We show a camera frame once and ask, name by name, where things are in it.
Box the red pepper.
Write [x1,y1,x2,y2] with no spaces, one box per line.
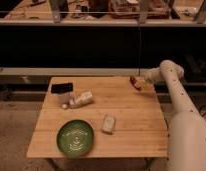
[130,76,141,91]

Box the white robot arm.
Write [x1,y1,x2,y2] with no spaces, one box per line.
[143,60,206,171]

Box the green ceramic bowl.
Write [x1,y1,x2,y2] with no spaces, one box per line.
[56,119,94,158]

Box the wooden table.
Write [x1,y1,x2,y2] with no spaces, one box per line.
[27,77,168,158]

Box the clear plastic bottle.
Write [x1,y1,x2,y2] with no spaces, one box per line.
[61,91,93,109]

